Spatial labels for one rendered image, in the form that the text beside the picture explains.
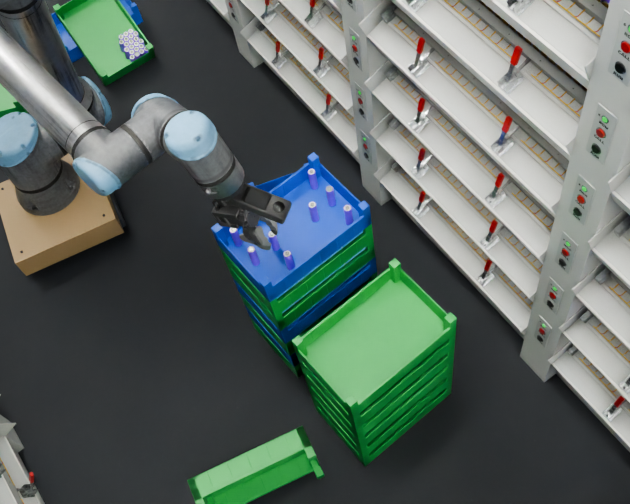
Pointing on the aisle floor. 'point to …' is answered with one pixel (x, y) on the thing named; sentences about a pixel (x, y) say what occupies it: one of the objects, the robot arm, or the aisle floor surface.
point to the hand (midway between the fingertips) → (273, 238)
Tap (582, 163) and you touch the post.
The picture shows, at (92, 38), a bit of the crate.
